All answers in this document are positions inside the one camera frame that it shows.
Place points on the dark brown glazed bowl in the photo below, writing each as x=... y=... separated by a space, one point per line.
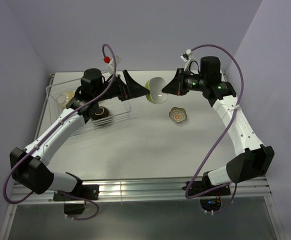
x=101 y=116

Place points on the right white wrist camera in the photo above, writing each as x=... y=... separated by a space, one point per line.
x=187 y=57

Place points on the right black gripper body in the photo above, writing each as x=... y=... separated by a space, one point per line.
x=191 y=82

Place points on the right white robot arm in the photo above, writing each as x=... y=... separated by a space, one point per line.
x=252 y=157

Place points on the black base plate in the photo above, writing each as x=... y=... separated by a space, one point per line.
x=200 y=188
x=86 y=192

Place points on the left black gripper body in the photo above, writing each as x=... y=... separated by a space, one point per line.
x=115 y=89

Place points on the aluminium rail frame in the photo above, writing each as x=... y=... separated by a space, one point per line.
x=149 y=209

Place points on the green and white bowl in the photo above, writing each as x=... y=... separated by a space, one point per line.
x=155 y=86

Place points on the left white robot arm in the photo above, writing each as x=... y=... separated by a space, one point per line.
x=29 y=165

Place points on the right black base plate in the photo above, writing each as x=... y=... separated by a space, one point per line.
x=200 y=188

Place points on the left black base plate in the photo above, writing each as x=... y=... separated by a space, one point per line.
x=86 y=192

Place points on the small scalloped floral dish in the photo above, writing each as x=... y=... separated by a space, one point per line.
x=178 y=114

